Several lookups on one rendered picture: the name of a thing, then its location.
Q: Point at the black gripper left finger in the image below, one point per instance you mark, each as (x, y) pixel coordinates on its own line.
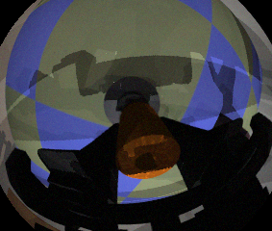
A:
(95, 162)

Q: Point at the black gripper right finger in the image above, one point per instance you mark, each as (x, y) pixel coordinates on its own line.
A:
(198, 146)

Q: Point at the orange tapered knob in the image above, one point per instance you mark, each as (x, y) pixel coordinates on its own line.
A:
(145, 148)

